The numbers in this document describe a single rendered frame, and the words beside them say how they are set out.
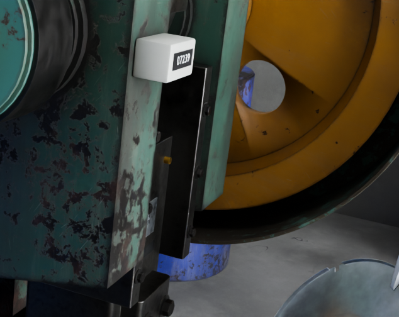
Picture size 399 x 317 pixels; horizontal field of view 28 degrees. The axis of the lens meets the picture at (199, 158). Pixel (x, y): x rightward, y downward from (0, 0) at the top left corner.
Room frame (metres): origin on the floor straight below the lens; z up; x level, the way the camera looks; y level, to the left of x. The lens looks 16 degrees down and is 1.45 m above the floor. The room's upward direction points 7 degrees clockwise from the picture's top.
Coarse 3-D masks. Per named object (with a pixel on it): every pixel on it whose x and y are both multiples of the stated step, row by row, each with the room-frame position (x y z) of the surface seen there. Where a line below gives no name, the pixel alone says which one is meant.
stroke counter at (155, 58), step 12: (156, 36) 0.82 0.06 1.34; (168, 36) 0.83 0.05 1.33; (180, 36) 0.84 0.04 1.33; (144, 48) 0.79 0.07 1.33; (156, 48) 0.78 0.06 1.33; (168, 48) 0.78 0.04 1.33; (180, 48) 0.80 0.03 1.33; (192, 48) 0.83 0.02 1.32; (144, 60) 0.79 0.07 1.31; (156, 60) 0.78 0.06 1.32; (168, 60) 0.78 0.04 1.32; (180, 60) 0.81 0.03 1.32; (192, 60) 0.84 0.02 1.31; (144, 72) 0.79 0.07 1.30; (156, 72) 0.78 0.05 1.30; (168, 72) 0.78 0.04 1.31; (180, 72) 0.81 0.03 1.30
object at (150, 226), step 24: (168, 144) 1.04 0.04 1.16; (168, 168) 1.05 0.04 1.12; (144, 264) 1.00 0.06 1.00; (48, 288) 0.94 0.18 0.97; (144, 288) 0.97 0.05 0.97; (168, 288) 1.01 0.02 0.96; (48, 312) 0.94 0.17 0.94; (72, 312) 0.93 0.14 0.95; (96, 312) 0.92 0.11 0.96; (120, 312) 0.93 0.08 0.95; (144, 312) 0.94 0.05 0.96; (168, 312) 0.99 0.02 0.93
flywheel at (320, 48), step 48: (288, 0) 1.31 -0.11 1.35; (336, 0) 1.28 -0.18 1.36; (384, 0) 1.23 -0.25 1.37; (288, 48) 1.30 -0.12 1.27; (336, 48) 1.28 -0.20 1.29; (384, 48) 1.22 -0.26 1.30; (240, 96) 1.36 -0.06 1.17; (288, 96) 1.30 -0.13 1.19; (336, 96) 1.28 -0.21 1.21; (384, 96) 1.22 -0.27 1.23; (240, 144) 1.32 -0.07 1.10; (288, 144) 1.30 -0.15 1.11; (336, 144) 1.24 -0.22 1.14; (240, 192) 1.28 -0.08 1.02; (288, 192) 1.26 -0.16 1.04
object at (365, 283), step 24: (360, 264) 1.02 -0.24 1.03; (384, 264) 0.99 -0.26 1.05; (312, 288) 1.04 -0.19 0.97; (336, 288) 1.01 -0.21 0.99; (360, 288) 0.98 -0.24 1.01; (384, 288) 0.96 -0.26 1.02; (288, 312) 1.04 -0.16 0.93; (312, 312) 1.01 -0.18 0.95; (336, 312) 0.98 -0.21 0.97; (360, 312) 0.95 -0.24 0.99; (384, 312) 0.93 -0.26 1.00
